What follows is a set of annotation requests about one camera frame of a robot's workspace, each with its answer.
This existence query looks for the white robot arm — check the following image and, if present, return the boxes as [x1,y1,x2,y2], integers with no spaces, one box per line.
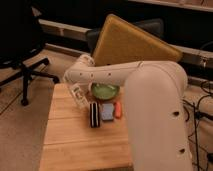
[64,55,193,171]

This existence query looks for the green bowl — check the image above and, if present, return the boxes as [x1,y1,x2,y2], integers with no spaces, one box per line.
[91,83,120,100]

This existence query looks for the orange object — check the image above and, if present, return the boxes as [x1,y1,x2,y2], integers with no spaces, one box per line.
[115,102,122,119]

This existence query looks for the black white striped sponge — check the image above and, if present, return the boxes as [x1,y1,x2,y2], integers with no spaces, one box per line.
[90,102,100,128]

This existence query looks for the black office chair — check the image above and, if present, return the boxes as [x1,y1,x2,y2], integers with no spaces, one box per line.
[0,0,59,106]

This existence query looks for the black floor cables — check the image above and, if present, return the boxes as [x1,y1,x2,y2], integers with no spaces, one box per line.
[181,79,213,171]

